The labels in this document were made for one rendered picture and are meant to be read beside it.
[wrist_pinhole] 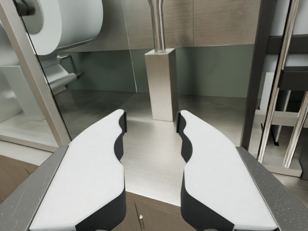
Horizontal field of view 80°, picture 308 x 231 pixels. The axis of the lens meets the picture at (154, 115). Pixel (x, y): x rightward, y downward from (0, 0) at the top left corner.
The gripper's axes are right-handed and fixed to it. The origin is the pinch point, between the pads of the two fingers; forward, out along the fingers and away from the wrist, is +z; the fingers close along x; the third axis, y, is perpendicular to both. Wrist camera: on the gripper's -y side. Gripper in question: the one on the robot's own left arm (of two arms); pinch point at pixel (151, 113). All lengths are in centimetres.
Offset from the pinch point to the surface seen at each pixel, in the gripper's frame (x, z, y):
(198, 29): 21, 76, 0
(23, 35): -32, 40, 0
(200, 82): 25, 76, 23
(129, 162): -5.6, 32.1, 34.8
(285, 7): 24.4, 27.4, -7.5
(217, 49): 30, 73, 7
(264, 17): 20.2, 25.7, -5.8
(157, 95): 4, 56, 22
